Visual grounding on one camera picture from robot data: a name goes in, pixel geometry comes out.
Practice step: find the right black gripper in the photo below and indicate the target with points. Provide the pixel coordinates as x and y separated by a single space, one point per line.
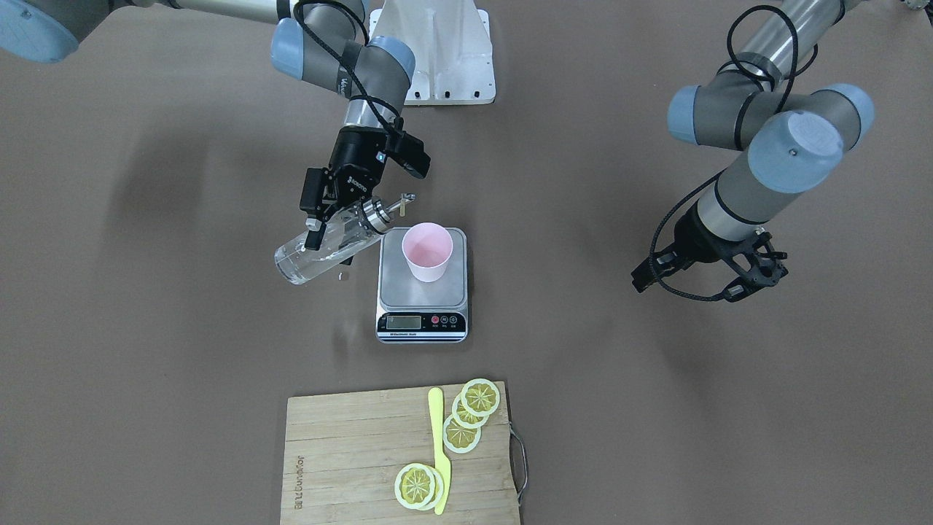
355 158

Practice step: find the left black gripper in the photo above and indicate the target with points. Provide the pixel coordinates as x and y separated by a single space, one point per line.
689 243

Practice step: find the clear glass sauce bottle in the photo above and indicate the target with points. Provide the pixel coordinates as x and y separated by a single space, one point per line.
299 265

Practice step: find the pink plastic cup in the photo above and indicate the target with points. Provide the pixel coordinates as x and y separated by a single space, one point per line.
427 248

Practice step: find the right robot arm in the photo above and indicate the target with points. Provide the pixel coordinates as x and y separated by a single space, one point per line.
165 142

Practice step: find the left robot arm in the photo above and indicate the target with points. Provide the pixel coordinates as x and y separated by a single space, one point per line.
786 146

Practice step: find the silver kitchen scale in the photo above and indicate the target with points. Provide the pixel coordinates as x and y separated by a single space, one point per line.
411 311

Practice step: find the yellow plastic knife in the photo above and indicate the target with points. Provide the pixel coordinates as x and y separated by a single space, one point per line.
441 462

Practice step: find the lemon slice toy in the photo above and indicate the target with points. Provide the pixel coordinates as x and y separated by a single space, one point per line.
480 397
414 486
439 490
459 439
463 418

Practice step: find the wooden cutting board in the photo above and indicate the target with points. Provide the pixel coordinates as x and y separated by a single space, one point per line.
342 452

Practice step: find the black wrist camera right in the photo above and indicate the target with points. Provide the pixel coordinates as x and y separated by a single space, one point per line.
408 151

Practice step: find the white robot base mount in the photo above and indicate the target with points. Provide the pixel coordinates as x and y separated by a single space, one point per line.
452 46

